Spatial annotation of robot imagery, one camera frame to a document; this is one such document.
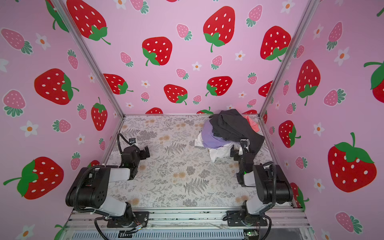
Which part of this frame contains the left corner aluminium post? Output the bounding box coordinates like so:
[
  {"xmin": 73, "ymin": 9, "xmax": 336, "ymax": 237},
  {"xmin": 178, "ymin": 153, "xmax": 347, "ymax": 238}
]
[{"xmin": 52, "ymin": 0, "xmax": 125, "ymax": 119}]

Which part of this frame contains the corner aluminium post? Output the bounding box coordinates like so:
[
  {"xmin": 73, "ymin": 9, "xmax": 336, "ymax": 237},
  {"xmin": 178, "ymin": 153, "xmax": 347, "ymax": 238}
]
[
  {"xmin": 258, "ymin": 0, "xmax": 320, "ymax": 119},
  {"xmin": 52, "ymin": 0, "xmax": 125, "ymax": 119}
]

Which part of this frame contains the pink cloth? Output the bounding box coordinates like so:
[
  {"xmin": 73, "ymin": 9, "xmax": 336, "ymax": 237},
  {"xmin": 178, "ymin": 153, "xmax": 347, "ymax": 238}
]
[{"xmin": 245, "ymin": 116, "xmax": 260, "ymax": 133}]

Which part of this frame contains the purple cloth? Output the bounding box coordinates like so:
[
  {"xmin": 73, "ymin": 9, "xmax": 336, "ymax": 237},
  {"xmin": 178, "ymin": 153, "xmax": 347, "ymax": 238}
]
[{"xmin": 201, "ymin": 120, "xmax": 233, "ymax": 149}]

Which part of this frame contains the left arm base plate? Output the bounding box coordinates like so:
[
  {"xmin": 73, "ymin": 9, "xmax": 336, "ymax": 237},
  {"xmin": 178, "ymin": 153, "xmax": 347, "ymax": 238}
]
[{"xmin": 107, "ymin": 211, "xmax": 150, "ymax": 229}]

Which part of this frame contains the dark grey cloth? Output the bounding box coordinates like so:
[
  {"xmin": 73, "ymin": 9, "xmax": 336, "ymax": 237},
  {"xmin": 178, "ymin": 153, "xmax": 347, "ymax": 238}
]
[{"xmin": 210, "ymin": 109, "xmax": 265, "ymax": 154}]

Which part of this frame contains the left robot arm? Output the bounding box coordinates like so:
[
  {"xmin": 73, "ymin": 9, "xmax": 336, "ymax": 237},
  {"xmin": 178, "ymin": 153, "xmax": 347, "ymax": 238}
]
[{"xmin": 66, "ymin": 146, "xmax": 150, "ymax": 228}]

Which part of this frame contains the white cloth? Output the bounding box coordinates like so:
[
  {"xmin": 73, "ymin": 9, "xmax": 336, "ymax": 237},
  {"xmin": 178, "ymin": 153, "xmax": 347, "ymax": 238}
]
[{"xmin": 195, "ymin": 133, "xmax": 240, "ymax": 163}]

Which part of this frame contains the right corner aluminium post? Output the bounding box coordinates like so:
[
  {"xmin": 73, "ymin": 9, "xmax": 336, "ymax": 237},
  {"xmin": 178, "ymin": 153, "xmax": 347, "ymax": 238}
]
[{"xmin": 258, "ymin": 0, "xmax": 320, "ymax": 119}]

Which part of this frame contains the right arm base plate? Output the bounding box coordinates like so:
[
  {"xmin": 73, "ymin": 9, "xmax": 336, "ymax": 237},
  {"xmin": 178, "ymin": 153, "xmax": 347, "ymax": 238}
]
[{"xmin": 223, "ymin": 211, "xmax": 268, "ymax": 227}]

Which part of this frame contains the aluminium rail frame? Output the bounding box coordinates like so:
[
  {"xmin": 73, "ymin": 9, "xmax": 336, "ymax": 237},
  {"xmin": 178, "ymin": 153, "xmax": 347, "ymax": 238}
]
[{"xmin": 60, "ymin": 207, "xmax": 316, "ymax": 240}]

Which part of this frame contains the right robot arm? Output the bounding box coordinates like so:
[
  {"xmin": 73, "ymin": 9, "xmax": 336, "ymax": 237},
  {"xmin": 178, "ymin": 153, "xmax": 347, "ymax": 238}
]
[{"xmin": 223, "ymin": 140, "xmax": 294, "ymax": 227}]

